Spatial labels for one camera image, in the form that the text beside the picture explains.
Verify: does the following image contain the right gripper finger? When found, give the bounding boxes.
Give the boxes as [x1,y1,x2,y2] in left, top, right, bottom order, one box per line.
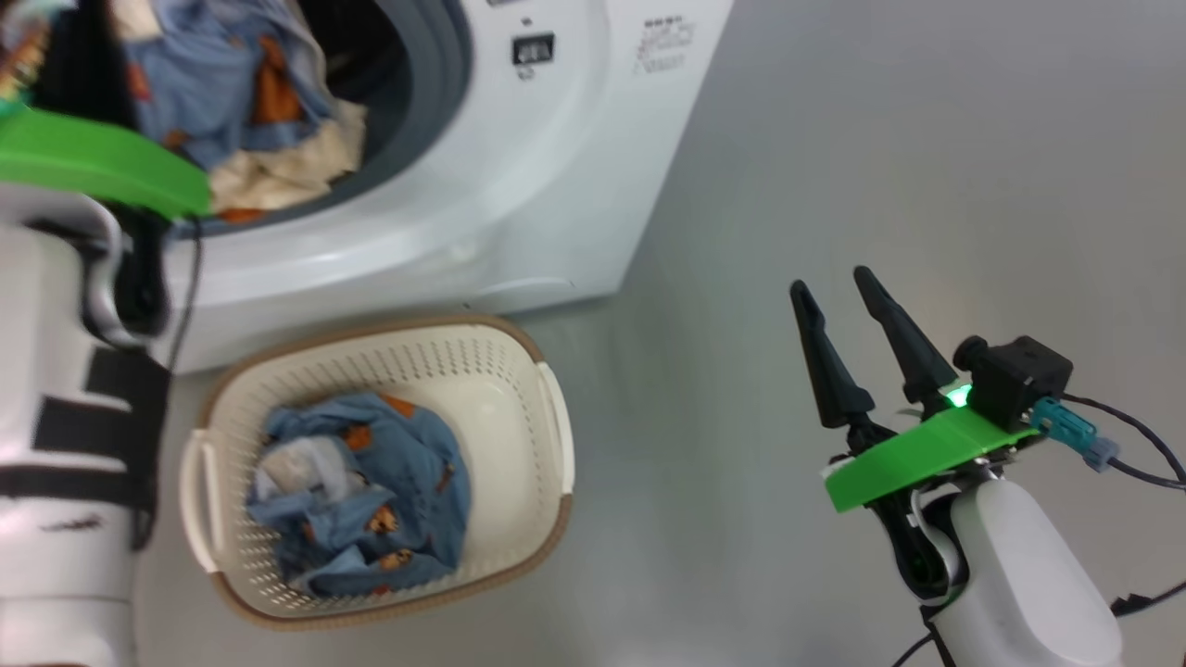
[853,266,961,409]
[789,280,877,430]

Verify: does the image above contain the teal right camera cable plug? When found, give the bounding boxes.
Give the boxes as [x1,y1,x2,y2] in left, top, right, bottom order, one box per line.
[1030,393,1186,489]

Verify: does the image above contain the white front-load washing machine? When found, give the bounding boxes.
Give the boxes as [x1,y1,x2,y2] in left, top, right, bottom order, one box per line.
[148,0,736,376]

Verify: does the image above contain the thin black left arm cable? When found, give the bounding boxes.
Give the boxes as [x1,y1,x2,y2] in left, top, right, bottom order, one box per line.
[165,217,204,373]

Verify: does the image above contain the white cream garment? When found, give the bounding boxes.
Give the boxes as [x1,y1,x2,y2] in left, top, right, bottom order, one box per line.
[206,98,370,224]

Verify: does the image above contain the cream perforated laundry basket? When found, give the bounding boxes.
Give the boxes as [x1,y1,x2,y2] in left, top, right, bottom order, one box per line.
[179,314,576,633]

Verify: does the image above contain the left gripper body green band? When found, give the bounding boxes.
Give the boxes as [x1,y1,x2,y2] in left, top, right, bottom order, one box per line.
[0,104,213,221]

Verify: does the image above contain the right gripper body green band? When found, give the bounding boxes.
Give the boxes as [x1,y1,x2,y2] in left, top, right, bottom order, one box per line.
[823,406,1041,514]

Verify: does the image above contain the blue bear print garment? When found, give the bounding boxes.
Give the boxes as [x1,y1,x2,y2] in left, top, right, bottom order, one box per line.
[119,0,336,175]
[245,392,473,599]

